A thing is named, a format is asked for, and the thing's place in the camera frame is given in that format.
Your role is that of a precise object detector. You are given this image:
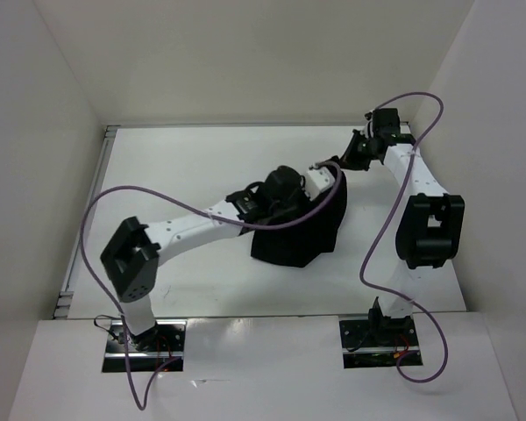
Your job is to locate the black skirt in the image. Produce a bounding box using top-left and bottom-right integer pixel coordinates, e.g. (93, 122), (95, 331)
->
(251, 173), (347, 268)

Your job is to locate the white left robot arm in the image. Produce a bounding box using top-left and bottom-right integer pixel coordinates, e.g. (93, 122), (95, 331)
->
(100, 162), (347, 351)

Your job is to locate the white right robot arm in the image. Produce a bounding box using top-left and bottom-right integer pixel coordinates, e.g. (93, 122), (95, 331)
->
(338, 108), (465, 346)

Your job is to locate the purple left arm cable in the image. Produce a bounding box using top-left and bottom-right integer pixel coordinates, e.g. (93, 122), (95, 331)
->
(81, 160), (345, 411)

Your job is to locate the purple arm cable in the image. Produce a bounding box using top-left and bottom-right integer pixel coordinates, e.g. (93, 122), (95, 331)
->
(359, 91), (449, 385)
(81, 160), (345, 411)

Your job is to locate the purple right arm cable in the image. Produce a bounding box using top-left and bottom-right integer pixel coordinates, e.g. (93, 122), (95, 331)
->
(359, 91), (449, 385)

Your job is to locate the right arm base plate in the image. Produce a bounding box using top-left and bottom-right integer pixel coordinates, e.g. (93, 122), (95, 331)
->
(338, 317), (423, 369)

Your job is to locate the aluminium table frame rail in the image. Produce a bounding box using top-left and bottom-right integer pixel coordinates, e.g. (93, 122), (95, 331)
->
(52, 122), (466, 322)

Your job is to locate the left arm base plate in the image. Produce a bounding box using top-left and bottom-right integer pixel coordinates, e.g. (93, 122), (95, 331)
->
(102, 319), (188, 374)

